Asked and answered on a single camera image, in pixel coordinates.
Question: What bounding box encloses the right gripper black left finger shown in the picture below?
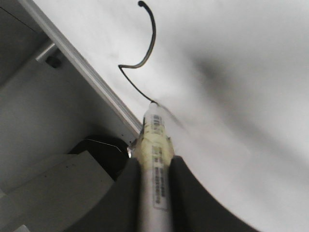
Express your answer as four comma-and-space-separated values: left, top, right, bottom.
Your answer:
65, 158, 141, 232

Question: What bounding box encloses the white whiteboard marker pen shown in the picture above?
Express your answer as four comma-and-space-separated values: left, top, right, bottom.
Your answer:
129, 102, 174, 232

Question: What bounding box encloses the grey metal bracket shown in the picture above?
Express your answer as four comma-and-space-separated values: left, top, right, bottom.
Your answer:
35, 43, 61, 69

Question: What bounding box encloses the white whiteboard with aluminium frame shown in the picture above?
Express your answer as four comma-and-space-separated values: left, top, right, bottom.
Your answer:
21, 0, 309, 232

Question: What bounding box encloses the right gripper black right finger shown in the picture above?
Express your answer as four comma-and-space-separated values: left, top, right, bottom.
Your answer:
169, 156, 257, 232

